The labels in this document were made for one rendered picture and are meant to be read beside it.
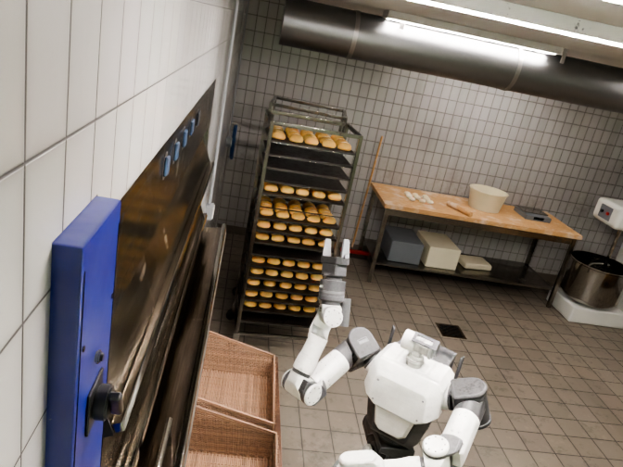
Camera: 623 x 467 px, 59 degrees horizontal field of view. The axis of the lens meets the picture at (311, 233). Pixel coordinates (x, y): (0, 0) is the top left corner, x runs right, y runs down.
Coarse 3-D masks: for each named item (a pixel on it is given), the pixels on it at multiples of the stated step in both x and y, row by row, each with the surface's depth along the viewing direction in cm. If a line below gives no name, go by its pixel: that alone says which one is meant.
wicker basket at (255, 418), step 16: (224, 336) 291; (208, 352) 293; (240, 352) 295; (256, 352) 295; (208, 368) 297; (224, 368) 298; (240, 368) 298; (256, 368) 299; (272, 368) 291; (208, 384) 286; (224, 384) 289; (240, 384) 291; (256, 384) 293; (272, 384) 279; (208, 400) 240; (224, 400) 276; (240, 400) 279; (256, 400) 281; (272, 400) 264; (240, 416) 268; (256, 416) 270; (272, 416) 252
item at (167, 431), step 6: (168, 420) 132; (168, 426) 130; (168, 432) 128; (162, 438) 126; (168, 438) 127; (162, 444) 124; (168, 444) 131; (162, 450) 123; (162, 456) 121; (156, 462) 119; (162, 462) 120
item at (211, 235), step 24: (216, 240) 253; (192, 288) 208; (216, 288) 213; (192, 312) 191; (192, 336) 177; (168, 360) 164; (192, 360) 164; (168, 384) 154; (168, 408) 144; (144, 456) 128; (168, 456) 129
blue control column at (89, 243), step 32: (96, 224) 60; (64, 256) 55; (96, 256) 61; (64, 288) 56; (96, 288) 63; (64, 320) 57; (96, 320) 66; (64, 352) 59; (64, 384) 60; (64, 416) 62; (64, 448) 63; (96, 448) 79
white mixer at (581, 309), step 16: (608, 208) 574; (608, 224) 573; (576, 256) 628; (592, 256) 630; (608, 256) 597; (576, 272) 592; (592, 272) 577; (608, 272) 624; (560, 288) 633; (576, 288) 592; (592, 288) 581; (608, 288) 576; (560, 304) 612; (576, 304) 597; (592, 304) 586; (608, 304) 584; (576, 320) 594; (592, 320) 596; (608, 320) 597
